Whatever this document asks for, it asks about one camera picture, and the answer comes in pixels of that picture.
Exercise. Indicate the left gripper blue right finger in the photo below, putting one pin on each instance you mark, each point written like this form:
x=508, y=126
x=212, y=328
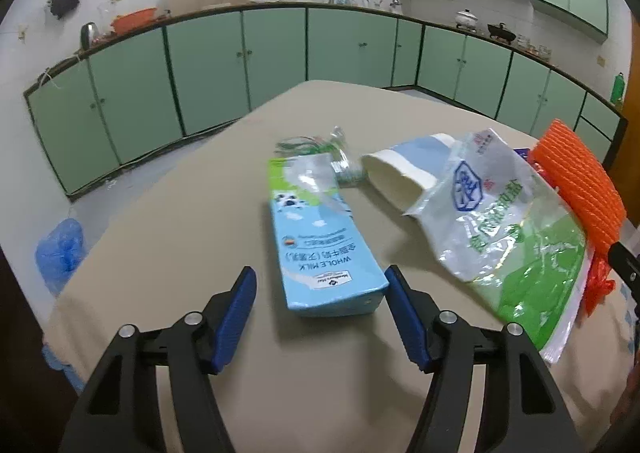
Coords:
x=523, y=410

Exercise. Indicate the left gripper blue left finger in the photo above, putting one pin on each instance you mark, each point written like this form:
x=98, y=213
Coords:
x=119, y=409

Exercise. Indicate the orange foam fruit net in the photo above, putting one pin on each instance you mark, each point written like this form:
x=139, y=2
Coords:
x=582, y=182

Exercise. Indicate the white green salt bag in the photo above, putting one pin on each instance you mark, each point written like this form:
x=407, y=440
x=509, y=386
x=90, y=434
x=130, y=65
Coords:
x=497, y=226

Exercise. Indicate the white and blue paper cup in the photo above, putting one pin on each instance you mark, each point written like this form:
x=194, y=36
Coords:
x=404, y=172

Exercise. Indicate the blue whole milk carton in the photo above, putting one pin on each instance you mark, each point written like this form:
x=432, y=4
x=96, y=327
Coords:
x=327, y=268

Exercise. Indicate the clear green snack wrapper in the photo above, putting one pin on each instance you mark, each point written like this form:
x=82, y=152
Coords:
x=347, y=169

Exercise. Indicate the red plastic bag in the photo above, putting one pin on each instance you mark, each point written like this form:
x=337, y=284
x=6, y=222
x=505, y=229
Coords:
x=599, y=285

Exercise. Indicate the blue chips bag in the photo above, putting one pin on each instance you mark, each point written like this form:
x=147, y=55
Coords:
x=524, y=153

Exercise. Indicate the green lower kitchen cabinets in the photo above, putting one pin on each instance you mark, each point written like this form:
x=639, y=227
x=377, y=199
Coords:
x=155, y=88

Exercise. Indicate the blue plastic bag on floor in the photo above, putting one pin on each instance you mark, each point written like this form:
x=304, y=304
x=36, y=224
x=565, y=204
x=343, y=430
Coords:
x=59, y=254

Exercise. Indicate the green thermos bottle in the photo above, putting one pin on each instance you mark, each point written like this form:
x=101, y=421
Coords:
x=618, y=89

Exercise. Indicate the black wok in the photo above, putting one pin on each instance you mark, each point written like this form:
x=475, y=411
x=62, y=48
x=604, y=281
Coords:
x=499, y=31

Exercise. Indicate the white cooking pot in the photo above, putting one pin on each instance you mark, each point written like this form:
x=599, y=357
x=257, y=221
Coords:
x=466, y=19

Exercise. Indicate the steel electric kettle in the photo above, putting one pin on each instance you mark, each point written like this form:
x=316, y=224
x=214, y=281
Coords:
x=89, y=34

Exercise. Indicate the orange plastic basin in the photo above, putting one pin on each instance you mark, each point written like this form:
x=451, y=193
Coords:
x=124, y=24

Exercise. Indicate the dark hanging towel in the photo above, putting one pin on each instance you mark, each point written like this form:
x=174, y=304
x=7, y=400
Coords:
x=61, y=8

